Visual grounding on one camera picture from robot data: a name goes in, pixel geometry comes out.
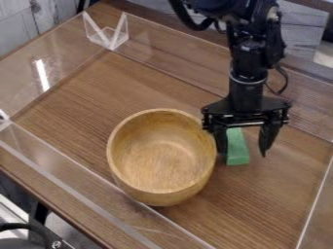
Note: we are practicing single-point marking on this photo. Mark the black metal table leg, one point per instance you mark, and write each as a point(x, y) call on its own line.
point(38, 213)

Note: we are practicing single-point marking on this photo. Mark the brown wooden bowl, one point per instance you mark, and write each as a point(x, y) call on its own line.
point(161, 156)

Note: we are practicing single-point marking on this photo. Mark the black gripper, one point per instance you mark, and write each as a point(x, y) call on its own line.
point(223, 116)

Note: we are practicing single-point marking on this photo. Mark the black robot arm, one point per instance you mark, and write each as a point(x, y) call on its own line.
point(257, 48)

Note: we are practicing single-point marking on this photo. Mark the clear acrylic corner bracket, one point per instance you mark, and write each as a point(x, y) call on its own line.
point(108, 37)

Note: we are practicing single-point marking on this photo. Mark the green rectangular block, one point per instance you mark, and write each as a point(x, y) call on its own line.
point(237, 151)

